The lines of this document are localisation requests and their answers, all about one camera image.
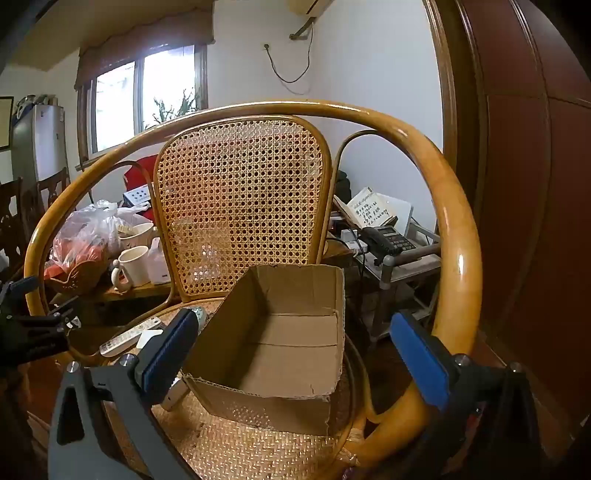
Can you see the brown window blind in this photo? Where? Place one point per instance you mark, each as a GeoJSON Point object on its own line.
{"type": "Point", "coordinates": [138, 41]}

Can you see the black desk telephone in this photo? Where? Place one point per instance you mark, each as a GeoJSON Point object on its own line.
{"type": "Point", "coordinates": [392, 240]}

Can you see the white flat panel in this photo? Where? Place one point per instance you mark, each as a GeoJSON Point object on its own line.
{"type": "Point", "coordinates": [402, 214]}

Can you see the clear plastic bag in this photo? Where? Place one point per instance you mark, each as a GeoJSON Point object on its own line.
{"type": "Point", "coordinates": [87, 226]}

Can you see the white remote control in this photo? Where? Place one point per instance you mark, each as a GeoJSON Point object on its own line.
{"type": "Point", "coordinates": [124, 341]}

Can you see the white tissue packet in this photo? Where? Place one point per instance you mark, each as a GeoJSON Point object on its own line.
{"type": "Point", "coordinates": [159, 265]}

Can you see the brown wooden door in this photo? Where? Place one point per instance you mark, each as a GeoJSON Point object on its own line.
{"type": "Point", "coordinates": [517, 184]}

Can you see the green plant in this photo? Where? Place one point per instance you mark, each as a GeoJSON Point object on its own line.
{"type": "Point", "coordinates": [184, 108]}

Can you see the black bag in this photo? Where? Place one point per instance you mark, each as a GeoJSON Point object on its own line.
{"type": "Point", "coordinates": [344, 189]}

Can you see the window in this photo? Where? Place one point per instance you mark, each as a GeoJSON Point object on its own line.
{"type": "Point", "coordinates": [115, 106]}

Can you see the grey metal shelf rack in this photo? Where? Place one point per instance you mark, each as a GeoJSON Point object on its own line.
{"type": "Point", "coordinates": [388, 277]}

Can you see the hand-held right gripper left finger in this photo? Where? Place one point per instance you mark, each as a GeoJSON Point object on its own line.
{"type": "Point", "coordinates": [166, 355]}

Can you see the red cloth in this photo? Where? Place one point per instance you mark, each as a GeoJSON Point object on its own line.
{"type": "Point", "coordinates": [143, 170]}

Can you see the white button device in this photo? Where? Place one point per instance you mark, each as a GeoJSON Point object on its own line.
{"type": "Point", "coordinates": [138, 196]}

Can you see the rattan cane armchair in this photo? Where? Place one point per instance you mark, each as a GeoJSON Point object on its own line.
{"type": "Point", "coordinates": [415, 143]}

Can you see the brown woven basket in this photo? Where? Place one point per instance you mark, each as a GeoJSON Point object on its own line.
{"type": "Point", "coordinates": [78, 277]}

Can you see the cardboard box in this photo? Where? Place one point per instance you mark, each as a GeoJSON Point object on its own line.
{"type": "Point", "coordinates": [277, 364]}

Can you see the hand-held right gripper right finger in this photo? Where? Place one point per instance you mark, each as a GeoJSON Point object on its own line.
{"type": "Point", "coordinates": [420, 364]}

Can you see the handwritten open notebook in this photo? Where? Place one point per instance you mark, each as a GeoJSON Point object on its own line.
{"type": "Point", "coordinates": [369, 207]}

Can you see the white air conditioner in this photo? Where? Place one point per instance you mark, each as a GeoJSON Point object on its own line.
{"type": "Point", "coordinates": [309, 4]}

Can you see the framed wall picture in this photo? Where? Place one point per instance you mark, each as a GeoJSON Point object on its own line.
{"type": "Point", "coordinates": [5, 124]}

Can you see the silver refrigerator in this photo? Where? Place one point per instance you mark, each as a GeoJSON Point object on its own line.
{"type": "Point", "coordinates": [41, 147]}

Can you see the white bowl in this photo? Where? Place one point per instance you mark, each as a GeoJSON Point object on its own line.
{"type": "Point", "coordinates": [138, 235]}

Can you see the white ceramic mug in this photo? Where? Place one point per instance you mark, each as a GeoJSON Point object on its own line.
{"type": "Point", "coordinates": [136, 267]}

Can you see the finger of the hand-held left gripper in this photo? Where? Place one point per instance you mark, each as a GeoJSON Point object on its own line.
{"type": "Point", "coordinates": [41, 323]}
{"type": "Point", "coordinates": [23, 287]}

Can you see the dark wooden chair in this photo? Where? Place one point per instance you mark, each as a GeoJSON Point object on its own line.
{"type": "Point", "coordinates": [55, 189]}
{"type": "Point", "coordinates": [11, 221]}

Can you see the white power strip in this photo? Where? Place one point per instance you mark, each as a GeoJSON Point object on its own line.
{"type": "Point", "coordinates": [351, 240]}

